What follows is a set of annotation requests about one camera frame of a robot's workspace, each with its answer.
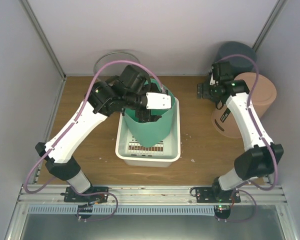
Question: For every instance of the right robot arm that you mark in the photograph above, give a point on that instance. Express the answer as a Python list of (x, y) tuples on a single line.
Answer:
[(261, 155)]

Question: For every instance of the white plastic tub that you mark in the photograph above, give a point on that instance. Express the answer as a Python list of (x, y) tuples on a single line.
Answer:
[(161, 155)]

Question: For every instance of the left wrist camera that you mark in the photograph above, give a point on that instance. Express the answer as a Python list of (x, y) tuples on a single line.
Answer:
[(158, 101)]

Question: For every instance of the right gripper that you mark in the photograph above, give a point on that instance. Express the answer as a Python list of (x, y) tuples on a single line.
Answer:
[(205, 94)]

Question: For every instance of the right aluminium frame post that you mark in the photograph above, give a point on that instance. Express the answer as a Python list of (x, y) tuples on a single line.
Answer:
[(274, 14)]

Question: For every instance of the grey slotted cable duct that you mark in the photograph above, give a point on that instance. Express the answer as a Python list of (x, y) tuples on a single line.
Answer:
[(124, 210)]

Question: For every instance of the aluminium mounting rail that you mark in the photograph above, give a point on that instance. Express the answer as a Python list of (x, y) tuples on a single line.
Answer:
[(155, 195)]

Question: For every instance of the silver wire mesh bin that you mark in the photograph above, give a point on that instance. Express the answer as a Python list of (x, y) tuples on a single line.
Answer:
[(115, 69)]

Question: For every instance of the aluminium frame post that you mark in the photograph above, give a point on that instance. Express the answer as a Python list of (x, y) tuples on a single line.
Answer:
[(274, 14), (43, 38)]

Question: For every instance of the dark grey plastic bin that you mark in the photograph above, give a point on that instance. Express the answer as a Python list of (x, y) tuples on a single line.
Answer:
[(238, 64)]

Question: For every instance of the left aluminium frame post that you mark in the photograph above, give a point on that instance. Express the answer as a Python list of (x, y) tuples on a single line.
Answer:
[(43, 38)]

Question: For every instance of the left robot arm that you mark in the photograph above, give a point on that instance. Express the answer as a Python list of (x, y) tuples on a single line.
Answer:
[(132, 89)]

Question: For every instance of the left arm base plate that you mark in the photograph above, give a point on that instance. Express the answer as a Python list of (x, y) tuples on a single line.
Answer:
[(97, 194)]

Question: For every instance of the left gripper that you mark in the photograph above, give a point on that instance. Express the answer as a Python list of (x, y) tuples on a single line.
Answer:
[(147, 117)]

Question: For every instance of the green plastic bin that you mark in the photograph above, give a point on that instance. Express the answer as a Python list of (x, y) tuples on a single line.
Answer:
[(149, 134)]

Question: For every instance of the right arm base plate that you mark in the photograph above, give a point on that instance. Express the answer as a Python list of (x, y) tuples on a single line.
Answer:
[(206, 194)]

